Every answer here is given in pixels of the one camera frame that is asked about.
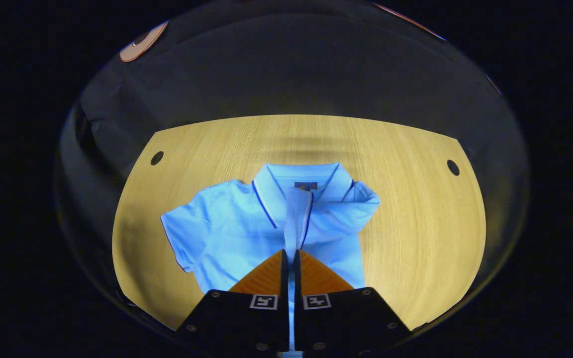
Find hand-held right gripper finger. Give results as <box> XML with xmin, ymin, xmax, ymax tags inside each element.
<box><xmin>175</xmin><ymin>249</ymin><xmax>290</xmax><ymax>354</ymax></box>
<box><xmin>294</xmin><ymin>249</ymin><xmax>412</xmax><ymax>355</ymax></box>

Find light blue T-shirt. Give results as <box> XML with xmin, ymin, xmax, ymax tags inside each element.
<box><xmin>161</xmin><ymin>162</ymin><xmax>381</xmax><ymax>358</ymax></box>

